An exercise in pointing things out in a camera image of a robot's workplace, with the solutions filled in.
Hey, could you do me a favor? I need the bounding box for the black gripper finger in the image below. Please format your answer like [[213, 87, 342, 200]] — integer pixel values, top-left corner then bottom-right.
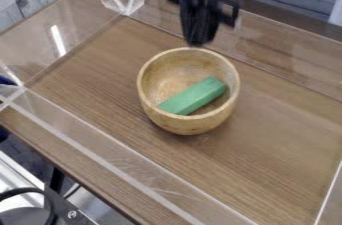
[[198, 0, 221, 45], [181, 0, 199, 46]]

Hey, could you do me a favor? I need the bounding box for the brown wooden bowl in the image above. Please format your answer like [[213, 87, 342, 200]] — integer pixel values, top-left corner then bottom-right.
[[137, 47, 241, 135]]

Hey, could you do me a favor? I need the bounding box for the black cable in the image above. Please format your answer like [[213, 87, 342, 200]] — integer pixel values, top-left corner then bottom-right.
[[0, 187, 58, 225]]

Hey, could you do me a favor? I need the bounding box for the black table leg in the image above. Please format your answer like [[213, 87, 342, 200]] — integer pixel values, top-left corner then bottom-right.
[[50, 168, 66, 194]]

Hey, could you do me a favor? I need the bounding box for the black metal bracket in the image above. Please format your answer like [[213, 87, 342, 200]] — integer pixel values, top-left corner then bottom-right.
[[44, 188, 99, 225]]

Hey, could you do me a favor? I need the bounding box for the green rectangular block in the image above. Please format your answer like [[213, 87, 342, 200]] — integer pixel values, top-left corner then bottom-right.
[[158, 76, 227, 116]]

